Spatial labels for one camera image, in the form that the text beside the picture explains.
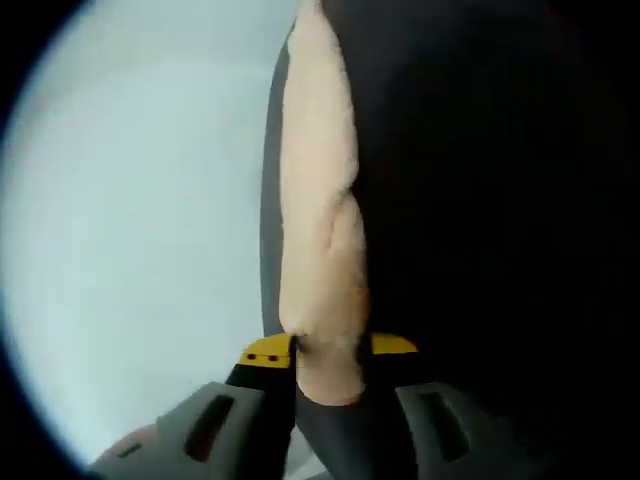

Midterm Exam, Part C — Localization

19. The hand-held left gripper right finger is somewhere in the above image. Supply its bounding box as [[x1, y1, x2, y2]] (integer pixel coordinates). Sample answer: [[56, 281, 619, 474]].
[[357, 333, 507, 480]]

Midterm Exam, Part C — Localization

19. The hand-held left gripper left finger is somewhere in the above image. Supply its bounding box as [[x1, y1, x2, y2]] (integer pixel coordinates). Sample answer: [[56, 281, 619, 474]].
[[87, 333, 301, 480]]

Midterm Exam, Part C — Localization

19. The peach fluffy towel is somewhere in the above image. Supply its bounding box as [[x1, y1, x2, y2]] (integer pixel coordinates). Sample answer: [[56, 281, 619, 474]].
[[276, 0, 372, 405]]

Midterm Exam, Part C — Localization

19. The black fabric garment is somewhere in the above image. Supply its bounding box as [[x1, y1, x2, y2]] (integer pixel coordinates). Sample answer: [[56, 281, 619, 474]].
[[260, 0, 632, 480]]

